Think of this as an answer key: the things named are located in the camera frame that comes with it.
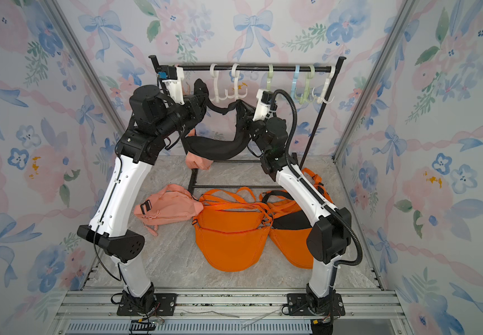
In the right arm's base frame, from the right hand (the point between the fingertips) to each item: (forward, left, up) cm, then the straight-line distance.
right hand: (240, 100), depth 68 cm
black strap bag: (-20, -21, -46) cm, 54 cm away
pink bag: (-1, +20, -28) cm, 35 cm away
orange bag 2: (-12, +10, -49) cm, 51 cm away
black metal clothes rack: (+2, +26, -48) cm, 54 cm away
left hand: (-5, +9, +5) cm, 12 cm away
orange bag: (-33, +3, -45) cm, 56 cm away
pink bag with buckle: (-10, +31, -46) cm, 57 cm away
